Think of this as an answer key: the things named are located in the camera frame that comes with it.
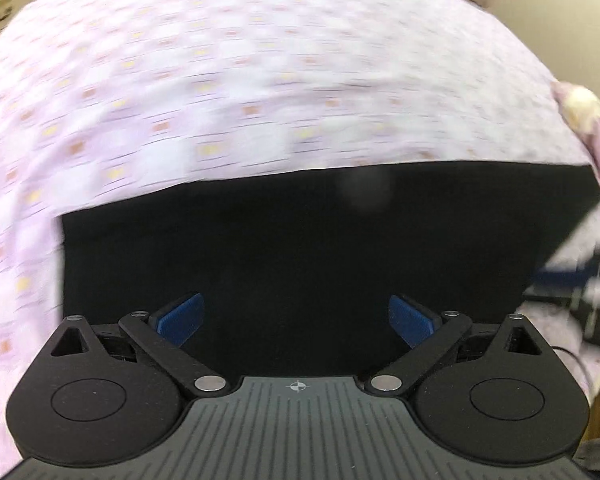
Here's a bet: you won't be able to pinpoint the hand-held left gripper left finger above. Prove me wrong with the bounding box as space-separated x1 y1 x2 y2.
50 291 228 398

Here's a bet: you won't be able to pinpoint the pink checked bed sheet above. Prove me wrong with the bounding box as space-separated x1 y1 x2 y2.
0 0 600 480

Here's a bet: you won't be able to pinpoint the thin black cable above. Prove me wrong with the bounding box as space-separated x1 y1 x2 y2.
550 344 593 398

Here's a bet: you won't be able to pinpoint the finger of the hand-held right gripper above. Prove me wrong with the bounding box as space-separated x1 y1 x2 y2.
522 285 581 308
532 260 600 288

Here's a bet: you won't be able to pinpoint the black pants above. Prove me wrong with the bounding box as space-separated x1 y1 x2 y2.
61 161 600 361

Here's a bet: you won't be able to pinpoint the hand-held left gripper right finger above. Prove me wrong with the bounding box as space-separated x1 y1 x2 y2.
365 294 551 397

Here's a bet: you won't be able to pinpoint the purple floral cloth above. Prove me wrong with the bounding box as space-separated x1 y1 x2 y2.
551 80 600 221

